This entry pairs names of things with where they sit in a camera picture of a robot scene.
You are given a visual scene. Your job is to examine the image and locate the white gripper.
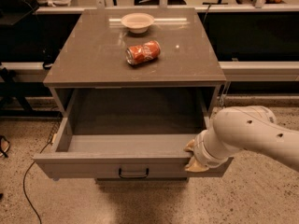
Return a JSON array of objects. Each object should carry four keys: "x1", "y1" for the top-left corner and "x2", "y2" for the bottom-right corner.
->
[{"x1": 184, "y1": 129, "x2": 234, "y2": 173}]

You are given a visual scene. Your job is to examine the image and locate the grey top drawer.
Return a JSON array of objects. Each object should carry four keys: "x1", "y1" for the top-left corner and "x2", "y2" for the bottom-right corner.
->
[{"x1": 34, "y1": 88, "x2": 231, "y2": 181}]

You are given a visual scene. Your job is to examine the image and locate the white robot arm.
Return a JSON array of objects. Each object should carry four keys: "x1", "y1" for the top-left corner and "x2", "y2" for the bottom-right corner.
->
[{"x1": 184, "y1": 105, "x2": 299, "y2": 173}]

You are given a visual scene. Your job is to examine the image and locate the grey drawer cabinet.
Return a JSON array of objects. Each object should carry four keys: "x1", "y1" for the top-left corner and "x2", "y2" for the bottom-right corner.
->
[{"x1": 43, "y1": 7, "x2": 227, "y2": 184}]

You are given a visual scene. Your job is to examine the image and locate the crushed orange soda can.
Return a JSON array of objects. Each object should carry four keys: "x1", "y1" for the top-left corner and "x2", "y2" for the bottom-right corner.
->
[{"x1": 126, "y1": 40, "x2": 161, "y2": 65}]

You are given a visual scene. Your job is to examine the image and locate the white paper bowl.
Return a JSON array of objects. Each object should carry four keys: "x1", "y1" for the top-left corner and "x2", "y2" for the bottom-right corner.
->
[{"x1": 121, "y1": 13, "x2": 154, "y2": 34}]

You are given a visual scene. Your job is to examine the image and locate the shoe at left edge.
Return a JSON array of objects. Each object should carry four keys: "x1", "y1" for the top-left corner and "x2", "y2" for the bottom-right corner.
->
[{"x1": 0, "y1": 135, "x2": 10, "y2": 158}]

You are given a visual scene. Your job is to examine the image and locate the black stand legs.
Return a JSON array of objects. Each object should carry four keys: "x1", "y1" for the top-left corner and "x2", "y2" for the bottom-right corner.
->
[{"x1": 0, "y1": 68, "x2": 33, "y2": 117}]

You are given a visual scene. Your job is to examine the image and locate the wire basket on floor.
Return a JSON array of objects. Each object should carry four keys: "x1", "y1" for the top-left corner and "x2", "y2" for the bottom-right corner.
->
[{"x1": 47, "y1": 122, "x2": 61, "y2": 144}]

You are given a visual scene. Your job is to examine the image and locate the black floor cable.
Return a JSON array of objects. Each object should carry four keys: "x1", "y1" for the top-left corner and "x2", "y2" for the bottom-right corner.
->
[{"x1": 22, "y1": 142, "x2": 52, "y2": 224}]

